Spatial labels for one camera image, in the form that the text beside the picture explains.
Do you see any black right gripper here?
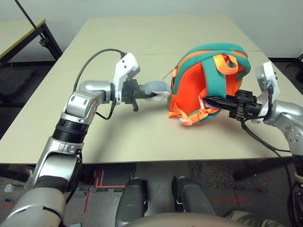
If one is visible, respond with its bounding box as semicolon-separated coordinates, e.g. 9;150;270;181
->
203;89;263;121

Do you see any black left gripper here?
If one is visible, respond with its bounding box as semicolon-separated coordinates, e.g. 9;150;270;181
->
122;79;160;112

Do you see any grey plush backpack charm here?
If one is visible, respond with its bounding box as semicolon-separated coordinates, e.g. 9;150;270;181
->
138;80;171;102

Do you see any green and orange backpack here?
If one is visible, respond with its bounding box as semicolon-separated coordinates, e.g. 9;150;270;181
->
167;42;251;126

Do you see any black table foot bar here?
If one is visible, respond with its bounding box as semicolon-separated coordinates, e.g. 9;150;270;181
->
0;163;35;183
233;157;294;182

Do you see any grey right robot leg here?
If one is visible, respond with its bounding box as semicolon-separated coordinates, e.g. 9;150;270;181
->
171;176;217;216

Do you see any grey robot leg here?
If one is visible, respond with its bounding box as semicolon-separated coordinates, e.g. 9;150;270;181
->
171;176;217;216
116;178;149;227

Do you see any grey left robot leg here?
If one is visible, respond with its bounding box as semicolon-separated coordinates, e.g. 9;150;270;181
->
116;178;149;227

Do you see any camouflage trouser leg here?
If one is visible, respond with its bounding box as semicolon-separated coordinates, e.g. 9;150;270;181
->
223;210;285;227

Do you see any grey robot torso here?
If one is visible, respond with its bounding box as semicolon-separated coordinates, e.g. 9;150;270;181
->
115;211;237;227

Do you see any black foam floor mat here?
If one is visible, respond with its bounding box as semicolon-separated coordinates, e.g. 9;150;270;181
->
0;68;37;102

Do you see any thin black pole with clamp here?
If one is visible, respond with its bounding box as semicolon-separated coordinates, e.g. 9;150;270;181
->
14;0;48;47

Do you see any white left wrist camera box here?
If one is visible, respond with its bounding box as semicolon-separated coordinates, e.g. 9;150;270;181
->
113;52;142;104

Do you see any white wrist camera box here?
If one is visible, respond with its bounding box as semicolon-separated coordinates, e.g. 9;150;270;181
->
255;61;281;118
113;52;142;104

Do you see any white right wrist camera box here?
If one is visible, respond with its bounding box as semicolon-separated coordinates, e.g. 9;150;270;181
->
255;61;281;118

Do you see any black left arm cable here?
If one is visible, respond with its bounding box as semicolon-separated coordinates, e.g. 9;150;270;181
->
73;48;126;120

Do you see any side table with black frame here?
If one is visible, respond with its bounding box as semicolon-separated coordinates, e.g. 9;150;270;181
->
0;18;63;63

